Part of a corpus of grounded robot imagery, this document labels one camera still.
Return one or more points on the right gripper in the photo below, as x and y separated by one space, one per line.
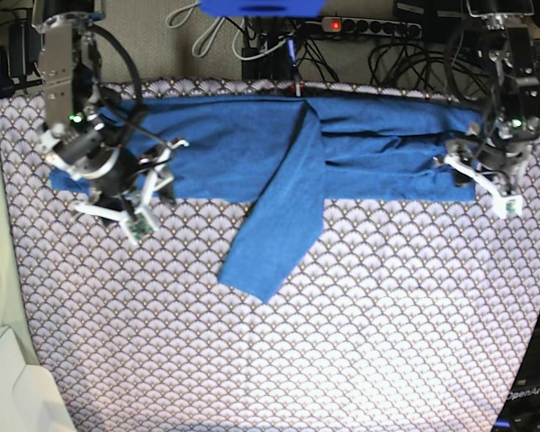
112 172

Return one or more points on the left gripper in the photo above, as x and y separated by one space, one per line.
510 162

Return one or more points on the blue T-shirt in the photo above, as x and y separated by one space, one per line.
287 156

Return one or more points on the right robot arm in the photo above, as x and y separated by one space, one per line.
88 133

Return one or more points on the orange black table clamp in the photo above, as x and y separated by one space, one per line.
296 89

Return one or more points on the fan-patterned table cloth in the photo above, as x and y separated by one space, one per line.
403 316

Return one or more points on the white plastic bin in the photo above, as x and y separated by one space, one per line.
29 397

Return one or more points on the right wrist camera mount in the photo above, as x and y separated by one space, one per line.
131 211

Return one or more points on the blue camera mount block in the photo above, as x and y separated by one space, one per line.
271 8

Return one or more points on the white power strip red switch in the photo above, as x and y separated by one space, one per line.
370 27

